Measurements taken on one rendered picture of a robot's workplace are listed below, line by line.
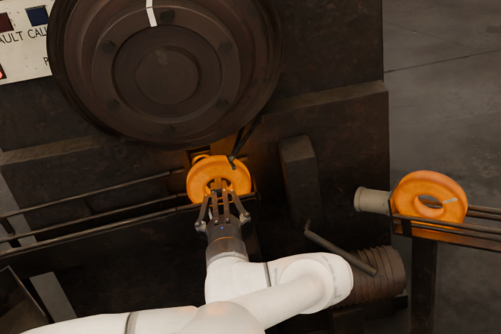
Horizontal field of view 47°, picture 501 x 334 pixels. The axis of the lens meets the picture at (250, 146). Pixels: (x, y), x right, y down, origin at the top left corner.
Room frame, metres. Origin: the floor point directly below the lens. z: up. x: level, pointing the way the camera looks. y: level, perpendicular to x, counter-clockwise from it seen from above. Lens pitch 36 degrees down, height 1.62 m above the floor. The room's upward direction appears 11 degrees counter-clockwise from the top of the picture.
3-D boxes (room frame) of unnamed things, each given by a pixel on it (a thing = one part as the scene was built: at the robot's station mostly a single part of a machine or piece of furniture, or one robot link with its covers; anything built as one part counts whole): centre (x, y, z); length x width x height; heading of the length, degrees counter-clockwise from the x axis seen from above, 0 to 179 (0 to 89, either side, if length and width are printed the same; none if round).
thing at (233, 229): (0.93, 0.09, 0.73); 0.09 x 0.08 x 0.07; 0
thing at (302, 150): (1.11, -0.11, 0.68); 0.11 x 0.08 x 0.24; 0
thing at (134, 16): (1.00, 0.13, 1.11); 0.28 x 0.06 x 0.28; 90
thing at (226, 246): (0.86, 0.09, 0.73); 0.09 x 0.06 x 0.09; 90
